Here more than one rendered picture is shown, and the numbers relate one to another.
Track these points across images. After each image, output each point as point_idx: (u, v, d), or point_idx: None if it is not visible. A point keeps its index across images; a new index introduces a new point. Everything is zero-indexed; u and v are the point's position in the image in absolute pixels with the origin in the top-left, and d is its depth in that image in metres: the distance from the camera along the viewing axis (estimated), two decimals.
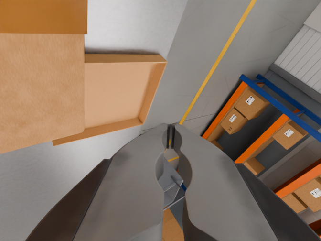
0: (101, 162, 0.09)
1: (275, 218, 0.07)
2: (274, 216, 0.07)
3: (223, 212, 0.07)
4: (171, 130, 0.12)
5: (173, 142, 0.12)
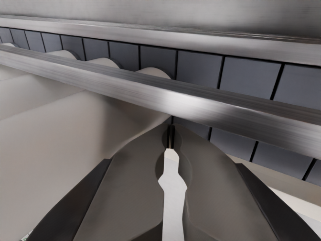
0: (101, 162, 0.09)
1: (275, 218, 0.07)
2: (274, 216, 0.07)
3: (223, 212, 0.07)
4: (171, 130, 0.12)
5: (173, 142, 0.12)
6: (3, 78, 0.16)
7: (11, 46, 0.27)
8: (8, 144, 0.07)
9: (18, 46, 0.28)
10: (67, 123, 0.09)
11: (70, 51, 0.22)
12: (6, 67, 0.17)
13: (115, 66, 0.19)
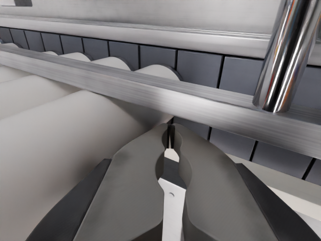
0: (101, 162, 0.09)
1: (275, 218, 0.07)
2: (274, 216, 0.07)
3: (223, 212, 0.07)
4: (171, 130, 0.12)
5: (173, 142, 0.12)
6: None
7: (52, 54, 0.23)
8: (18, 149, 0.07)
9: (60, 54, 0.24)
10: (78, 126, 0.09)
11: (86, 55, 0.21)
12: (23, 73, 0.16)
13: (122, 62, 0.18)
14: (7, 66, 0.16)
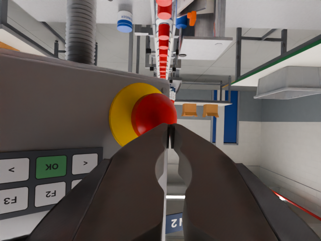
0: (101, 162, 0.09)
1: (275, 218, 0.07)
2: (274, 216, 0.07)
3: (223, 212, 0.07)
4: (171, 130, 0.12)
5: (173, 142, 0.12)
6: None
7: None
8: None
9: None
10: None
11: None
12: None
13: None
14: None
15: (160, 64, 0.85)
